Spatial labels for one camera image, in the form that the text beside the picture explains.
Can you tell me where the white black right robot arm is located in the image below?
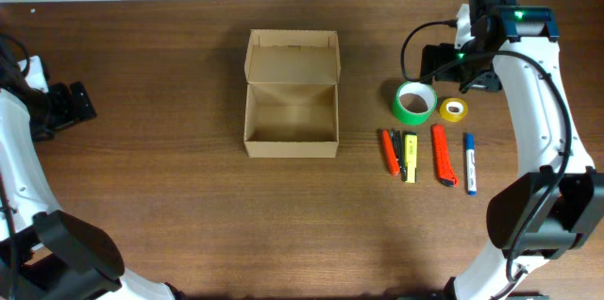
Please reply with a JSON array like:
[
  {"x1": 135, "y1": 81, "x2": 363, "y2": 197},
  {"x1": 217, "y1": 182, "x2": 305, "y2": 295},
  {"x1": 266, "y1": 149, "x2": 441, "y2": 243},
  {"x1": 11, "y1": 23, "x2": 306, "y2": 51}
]
[{"x1": 420, "y1": 0, "x2": 603, "y2": 299}]

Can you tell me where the green tape roll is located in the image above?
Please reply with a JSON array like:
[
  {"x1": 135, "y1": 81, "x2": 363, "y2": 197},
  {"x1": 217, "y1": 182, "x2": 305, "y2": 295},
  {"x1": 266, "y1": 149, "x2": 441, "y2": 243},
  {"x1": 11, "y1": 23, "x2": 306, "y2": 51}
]
[{"x1": 393, "y1": 82, "x2": 438, "y2": 125}]

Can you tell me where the yellow highlighter pen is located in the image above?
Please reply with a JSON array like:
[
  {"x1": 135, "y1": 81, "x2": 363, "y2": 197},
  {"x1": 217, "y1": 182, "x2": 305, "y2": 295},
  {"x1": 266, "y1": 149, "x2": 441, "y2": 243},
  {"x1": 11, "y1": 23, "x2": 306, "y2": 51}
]
[{"x1": 404, "y1": 132, "x2": 418, "y2": 184}]

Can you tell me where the small yellow tape roll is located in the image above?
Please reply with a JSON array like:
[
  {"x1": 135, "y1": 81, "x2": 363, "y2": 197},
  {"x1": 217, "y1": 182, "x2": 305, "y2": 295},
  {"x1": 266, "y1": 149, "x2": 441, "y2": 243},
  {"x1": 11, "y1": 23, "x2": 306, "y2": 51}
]
[{"x1": 439, "y1": 98, "x2": 468, "y2": 123}]

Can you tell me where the blue white marker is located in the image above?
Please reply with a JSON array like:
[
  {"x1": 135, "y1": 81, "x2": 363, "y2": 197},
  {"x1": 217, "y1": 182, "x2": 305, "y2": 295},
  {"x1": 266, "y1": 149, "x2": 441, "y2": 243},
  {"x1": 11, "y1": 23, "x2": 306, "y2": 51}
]
[{"x1": 465, "y1": 133, "x2": 478, "y2": 196}]

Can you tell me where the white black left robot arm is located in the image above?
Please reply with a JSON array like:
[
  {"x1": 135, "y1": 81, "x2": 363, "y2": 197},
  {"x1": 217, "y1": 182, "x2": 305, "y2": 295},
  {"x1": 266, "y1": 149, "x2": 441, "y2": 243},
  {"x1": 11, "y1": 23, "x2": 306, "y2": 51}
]
[{"x1": 1, "y1": 34, "x2": 185, "y2": 299}]

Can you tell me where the cardboard box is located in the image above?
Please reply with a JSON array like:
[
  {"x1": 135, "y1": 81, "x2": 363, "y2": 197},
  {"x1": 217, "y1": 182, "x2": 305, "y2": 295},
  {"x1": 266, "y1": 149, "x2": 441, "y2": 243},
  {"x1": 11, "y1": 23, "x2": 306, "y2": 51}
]
[{"x1": 243, "y1": 29, "x2": 341, "y2": 158}]

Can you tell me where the red utility knife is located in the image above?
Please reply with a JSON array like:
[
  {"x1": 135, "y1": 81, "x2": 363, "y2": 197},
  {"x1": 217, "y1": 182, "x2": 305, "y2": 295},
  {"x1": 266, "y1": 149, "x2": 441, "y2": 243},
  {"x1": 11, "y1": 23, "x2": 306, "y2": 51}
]
[{"x1": 430, "y1": 124, "x2": 459, "y2": 187}]

